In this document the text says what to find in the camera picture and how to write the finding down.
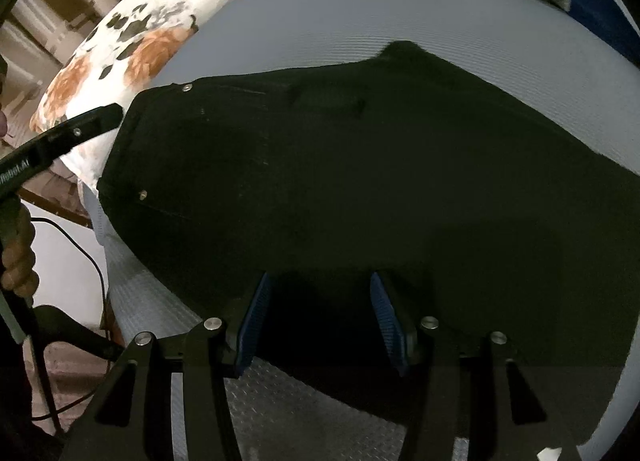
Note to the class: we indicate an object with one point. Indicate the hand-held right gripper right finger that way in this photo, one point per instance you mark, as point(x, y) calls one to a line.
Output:
point(389, 326)

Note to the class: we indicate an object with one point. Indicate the beige curtain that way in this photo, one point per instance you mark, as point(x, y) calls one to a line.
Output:
point(60, 1)

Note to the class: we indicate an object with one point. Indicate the person's left hand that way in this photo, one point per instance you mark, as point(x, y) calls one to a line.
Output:
point(20, 261)

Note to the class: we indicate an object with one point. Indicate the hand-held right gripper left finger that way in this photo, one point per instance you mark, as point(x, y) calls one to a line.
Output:
point(252, 323)

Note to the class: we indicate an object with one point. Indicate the white floral pillow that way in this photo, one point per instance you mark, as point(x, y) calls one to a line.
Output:
point(150, 41)

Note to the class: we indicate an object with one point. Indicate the wooden bed frame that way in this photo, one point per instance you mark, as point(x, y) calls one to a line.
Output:
point(52, 197)

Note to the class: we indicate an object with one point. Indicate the black stand leg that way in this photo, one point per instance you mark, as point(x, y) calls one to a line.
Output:
point(75, 331)

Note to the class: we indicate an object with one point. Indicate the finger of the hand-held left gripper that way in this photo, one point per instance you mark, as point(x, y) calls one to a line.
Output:
point(87, 125)

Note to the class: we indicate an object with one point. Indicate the black pants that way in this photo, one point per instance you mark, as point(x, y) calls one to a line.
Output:
point(350, 166)

